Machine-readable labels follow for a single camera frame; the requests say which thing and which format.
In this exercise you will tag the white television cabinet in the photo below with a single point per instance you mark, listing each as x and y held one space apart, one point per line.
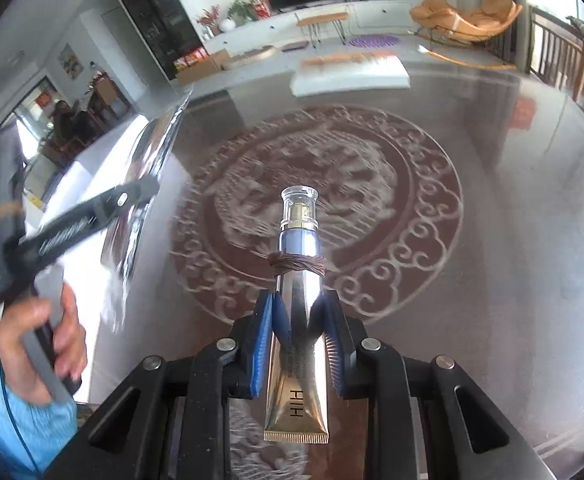
371 15

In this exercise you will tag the brown elastic band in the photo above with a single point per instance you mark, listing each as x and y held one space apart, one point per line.
297 262

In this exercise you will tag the black display cabinet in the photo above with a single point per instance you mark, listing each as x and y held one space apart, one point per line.
157 15

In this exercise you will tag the wooden slatted chair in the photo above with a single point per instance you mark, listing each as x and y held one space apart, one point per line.
554 55

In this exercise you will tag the purple round mat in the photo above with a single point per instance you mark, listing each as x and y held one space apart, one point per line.
371 41

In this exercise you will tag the cardboard box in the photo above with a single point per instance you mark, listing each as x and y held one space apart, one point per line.
207 67

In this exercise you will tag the small dark floor pad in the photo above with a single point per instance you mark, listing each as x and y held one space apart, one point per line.
294 45

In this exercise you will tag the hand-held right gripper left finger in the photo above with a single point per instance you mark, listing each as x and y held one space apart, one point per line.
262 340

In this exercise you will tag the person's left hand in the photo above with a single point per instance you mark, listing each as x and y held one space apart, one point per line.
9 355

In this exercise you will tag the white box with tan flap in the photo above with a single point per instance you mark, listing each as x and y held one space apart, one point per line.
351 77

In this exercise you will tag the red gift box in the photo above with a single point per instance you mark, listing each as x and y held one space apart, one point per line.
262 6

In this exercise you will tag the person's left forearm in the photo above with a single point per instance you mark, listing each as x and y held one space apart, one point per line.
17 440

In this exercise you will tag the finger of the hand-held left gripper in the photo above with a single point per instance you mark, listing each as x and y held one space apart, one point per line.
127 197

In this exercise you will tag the orange lounge chair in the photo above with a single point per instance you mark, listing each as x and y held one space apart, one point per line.
451 20

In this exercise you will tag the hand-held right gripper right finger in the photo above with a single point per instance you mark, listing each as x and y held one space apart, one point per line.
336 365

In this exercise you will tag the silver cosmetic tube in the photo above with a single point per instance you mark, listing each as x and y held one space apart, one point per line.
297 310

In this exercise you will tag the leafy potted plant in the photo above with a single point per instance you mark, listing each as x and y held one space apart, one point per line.
242 10

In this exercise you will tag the wooden bench with metal legs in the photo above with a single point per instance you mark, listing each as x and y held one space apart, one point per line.
322 17

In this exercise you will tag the framed wall painting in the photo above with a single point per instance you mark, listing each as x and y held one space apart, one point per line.
70 60

